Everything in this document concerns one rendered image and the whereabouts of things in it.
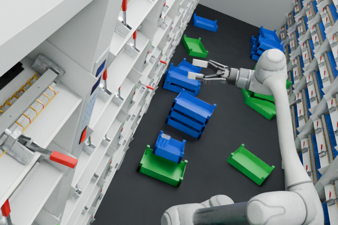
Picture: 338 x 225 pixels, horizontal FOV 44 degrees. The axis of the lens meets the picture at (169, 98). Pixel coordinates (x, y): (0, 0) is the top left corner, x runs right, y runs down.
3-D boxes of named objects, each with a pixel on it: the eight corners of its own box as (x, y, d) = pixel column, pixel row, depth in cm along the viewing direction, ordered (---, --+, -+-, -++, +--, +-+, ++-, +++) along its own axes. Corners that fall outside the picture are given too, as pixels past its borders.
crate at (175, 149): (156, 139, 308) (160, 130, 306) (182, 149, 308) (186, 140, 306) (151, 152, 279) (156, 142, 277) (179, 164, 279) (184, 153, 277)
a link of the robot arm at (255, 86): (249, 75, 192) (254, 61, 180) (283, 81, 190) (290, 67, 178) (246, 95, 188) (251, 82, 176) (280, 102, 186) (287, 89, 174)
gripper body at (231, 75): (234, 89, 184) (214, 85, 185) (236, 80, 191) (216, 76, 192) (238, 74, 180) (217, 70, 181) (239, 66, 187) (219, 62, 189)
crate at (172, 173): (183, 168, 292) (187, 160, 288) (178, 188, 275) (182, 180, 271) (144, 152, 292) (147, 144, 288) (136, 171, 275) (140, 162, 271)
